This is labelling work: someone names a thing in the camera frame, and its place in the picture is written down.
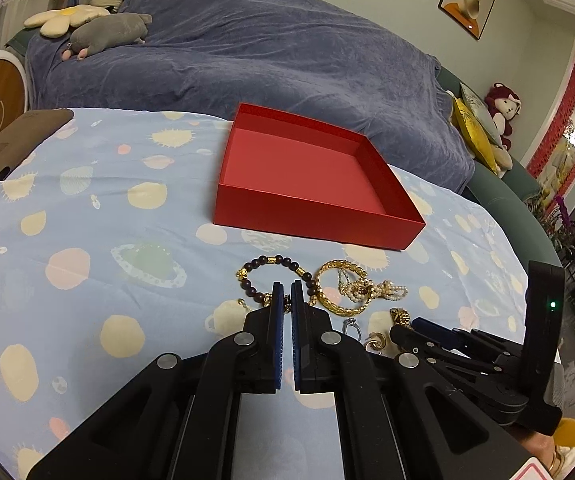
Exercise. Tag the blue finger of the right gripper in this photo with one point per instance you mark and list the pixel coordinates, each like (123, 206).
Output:
(409, 341)
(446, 337)

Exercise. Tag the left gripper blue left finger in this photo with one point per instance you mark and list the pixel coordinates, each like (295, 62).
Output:
(250, 361)

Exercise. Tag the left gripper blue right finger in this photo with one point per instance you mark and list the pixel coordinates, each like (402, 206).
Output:
(325, 360)

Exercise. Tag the dark bead bracelet gold accents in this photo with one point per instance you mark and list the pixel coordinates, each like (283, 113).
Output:
(254, 278)

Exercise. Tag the gold round earring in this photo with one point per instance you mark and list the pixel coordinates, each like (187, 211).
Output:
(376, 342)

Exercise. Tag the red shallow box tray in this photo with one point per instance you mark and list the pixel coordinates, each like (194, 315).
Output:
(293, 175)

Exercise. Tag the dark green sofa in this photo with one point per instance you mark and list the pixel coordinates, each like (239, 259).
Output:
(505, 200)

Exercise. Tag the beige plush toy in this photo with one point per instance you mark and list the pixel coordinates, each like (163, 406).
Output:
(502, 158)

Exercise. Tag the blue planet-print tablecloth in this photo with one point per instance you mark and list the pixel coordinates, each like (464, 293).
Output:
(108, 258)

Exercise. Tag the gold satin cushion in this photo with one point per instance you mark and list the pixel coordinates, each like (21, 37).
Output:
(473, 134)

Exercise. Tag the grey-green cushion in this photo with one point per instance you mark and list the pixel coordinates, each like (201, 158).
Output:
(480, 111)

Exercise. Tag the red-haired plush doll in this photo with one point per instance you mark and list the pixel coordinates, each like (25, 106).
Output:
(503, 105)

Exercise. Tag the blue-grey velvet blanket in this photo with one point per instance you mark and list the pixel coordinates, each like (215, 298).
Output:
(306, 57)

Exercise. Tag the brown leather pouch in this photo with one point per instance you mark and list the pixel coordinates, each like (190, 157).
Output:
(19, 139)

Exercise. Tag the grey plush toy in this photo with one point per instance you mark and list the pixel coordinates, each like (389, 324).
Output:
(109, 31)

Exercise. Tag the cream flower-shaped pillow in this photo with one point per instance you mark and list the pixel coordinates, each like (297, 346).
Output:
(54, 24)

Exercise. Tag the gold chain bangle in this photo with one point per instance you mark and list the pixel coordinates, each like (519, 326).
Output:
(352, 283)

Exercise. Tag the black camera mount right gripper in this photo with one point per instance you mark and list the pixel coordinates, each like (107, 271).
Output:
(543, 320)

